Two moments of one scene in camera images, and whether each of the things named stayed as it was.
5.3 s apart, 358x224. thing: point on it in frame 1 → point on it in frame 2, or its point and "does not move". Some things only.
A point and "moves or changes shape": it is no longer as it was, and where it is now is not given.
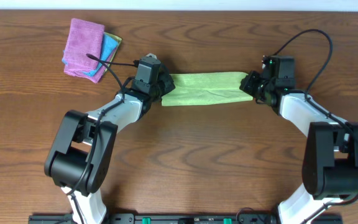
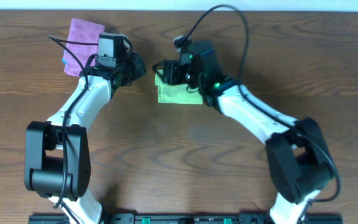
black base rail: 188,219 does not move
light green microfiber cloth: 207,87 moves or changes shape
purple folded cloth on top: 85,38 does not move
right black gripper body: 249,83 → 171,72
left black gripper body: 167,83 → 136,67
